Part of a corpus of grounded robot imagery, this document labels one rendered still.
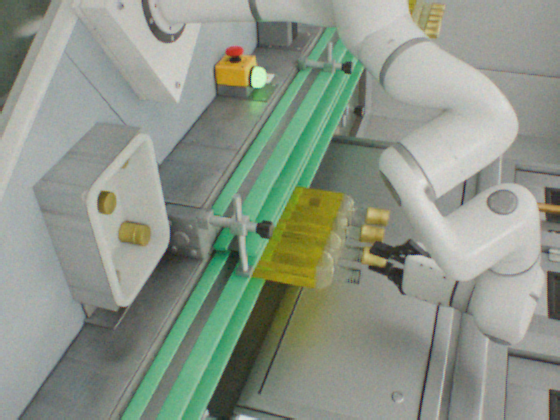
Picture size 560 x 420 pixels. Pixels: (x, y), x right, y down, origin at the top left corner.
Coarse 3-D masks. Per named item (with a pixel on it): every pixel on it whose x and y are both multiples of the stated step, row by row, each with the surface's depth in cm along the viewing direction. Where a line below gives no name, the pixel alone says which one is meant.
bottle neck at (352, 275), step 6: (336, 270) 112; (342, 270) 111; (348, 270) 111; (354, 270) 111; (360, 270) 111; (336, 276) 112; (342, 276) 111; (348, 276) 111; (354, 276) 110; (360, 276) 113; (348, 282) 111; (354, 282) 111
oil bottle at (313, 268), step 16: (272, 256) 113; (288, 256) 113; (304, 256) 113; (320, 256) 112; (256, 272) 115; (272, 272) 114; (288, 272) 113; (304, 272) 111; (320, 272) 110; (320, 288) 113
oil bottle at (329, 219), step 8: (288, 208) 123; (296, 208) 123; (304, 208) 123; (312, 208) 123; (320, 208) 123; (288, 216) 121; (296, 216) 121; (304, 216) 121; (312, 216) 121; (320, 216) 121; (328, 216) 121; (336, 216) 121; (344, 216) 121; (304, 224) 120; (312, 224) 120; (320, 224) 119; (328, 224) 119; (336, 224) 119; (344, 224) 120; (344, 232) 119; (344, 240) 121
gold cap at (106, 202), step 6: (102, 192) 88; (108, 192) 88; (102, 198) 87; (108, 198) 88; (114, 198) 89; (102, 204) 87; (108, 204) 88; (114, 204) 90; (102, 210) 87; (108, 210) 88
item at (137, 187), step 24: (144, 144) 91; (144, 168) 94; (96, 192) 79; (120, 192) 99; (144, 192) 97; (96, 216) 80; (120, 216) 100; (144, 216) 101; (96, 240) 83; (168, 240) 103; (120, 264) 98; (144, 264) 98; (120, 288) 94
